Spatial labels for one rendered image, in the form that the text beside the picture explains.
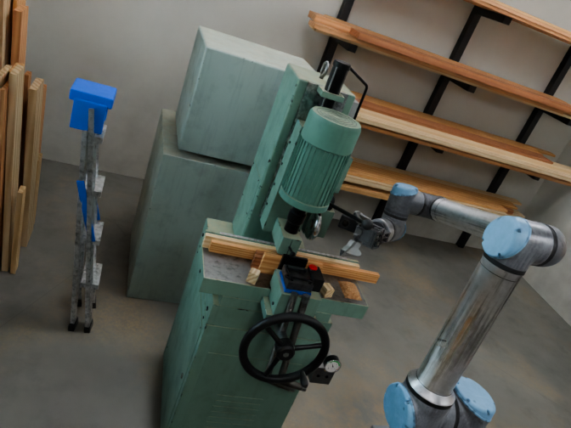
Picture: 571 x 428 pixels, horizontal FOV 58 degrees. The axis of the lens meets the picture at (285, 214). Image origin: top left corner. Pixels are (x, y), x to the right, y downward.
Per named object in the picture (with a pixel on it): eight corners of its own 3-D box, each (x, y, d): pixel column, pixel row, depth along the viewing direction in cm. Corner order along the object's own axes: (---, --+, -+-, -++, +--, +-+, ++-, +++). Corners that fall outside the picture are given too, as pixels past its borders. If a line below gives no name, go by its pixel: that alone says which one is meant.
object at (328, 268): (208, 251, 177) (212, 242, 175) (208, 248, 179) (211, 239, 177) (375, 284, 197) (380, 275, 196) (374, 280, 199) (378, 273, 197)
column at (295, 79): (234, 251, 202) (297, 77, 171) (230, 222, 221) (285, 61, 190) (287, 261, 209) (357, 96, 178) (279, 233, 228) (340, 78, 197)
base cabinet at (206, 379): (156, 459, 203) (204, 325, 173) (161, 352, 252) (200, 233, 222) (263, 466, 217) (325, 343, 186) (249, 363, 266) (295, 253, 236)
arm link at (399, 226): (389, 211, 196) (381, 234, 199) (375, 211, 186) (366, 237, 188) (411, 220, 191) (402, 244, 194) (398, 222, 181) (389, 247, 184)
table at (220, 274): (198, 311, 158) (203, 295, 155) (196, 255, 184) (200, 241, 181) (370, 338, 176) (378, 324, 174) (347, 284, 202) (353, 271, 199)
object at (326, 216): (302, 233, 199) (313, 207, 194) (299, 224, 205) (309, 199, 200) (325, 239, 202) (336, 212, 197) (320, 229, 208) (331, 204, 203)
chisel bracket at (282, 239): (275, 256, 178) (283, 237, 174) (269, 235, 190) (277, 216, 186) (295, 261, 180) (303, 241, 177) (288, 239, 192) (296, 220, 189)
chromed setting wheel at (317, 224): (307, 245, 192) (319, 218, 187) (300, 228, 203) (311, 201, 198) (313, 247, 193) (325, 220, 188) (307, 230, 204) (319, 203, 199)
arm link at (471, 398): (481, 450, 164) (510, 413, 156) (438, 449, 157) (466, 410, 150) (456, 411, 176) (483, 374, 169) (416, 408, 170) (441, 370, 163)
